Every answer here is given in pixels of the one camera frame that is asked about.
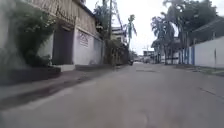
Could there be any white building with wooden upper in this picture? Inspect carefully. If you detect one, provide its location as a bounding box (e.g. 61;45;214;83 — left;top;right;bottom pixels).
0;0;105;73

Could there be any utility pole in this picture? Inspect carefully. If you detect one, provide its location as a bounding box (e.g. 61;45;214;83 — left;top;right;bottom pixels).
107;0;114;64

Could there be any palm tree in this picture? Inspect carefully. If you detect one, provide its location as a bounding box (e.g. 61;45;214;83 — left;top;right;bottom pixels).
125;13;138;51

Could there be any grey concrete road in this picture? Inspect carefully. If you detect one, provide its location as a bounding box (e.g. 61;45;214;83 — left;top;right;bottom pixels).
0;62;224;128

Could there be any row of palm trees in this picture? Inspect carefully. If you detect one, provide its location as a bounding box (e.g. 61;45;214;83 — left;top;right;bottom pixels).
150;0;219;65

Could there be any dark roadside verge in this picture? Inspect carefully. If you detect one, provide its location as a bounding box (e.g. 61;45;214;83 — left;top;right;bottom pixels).
0;64;114;111

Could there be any green climbing bush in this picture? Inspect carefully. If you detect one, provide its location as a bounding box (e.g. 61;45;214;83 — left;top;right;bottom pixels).
6;1;58;68

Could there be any white and blue wall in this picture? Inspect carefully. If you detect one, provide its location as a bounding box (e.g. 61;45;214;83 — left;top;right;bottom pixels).
178;35;224;70

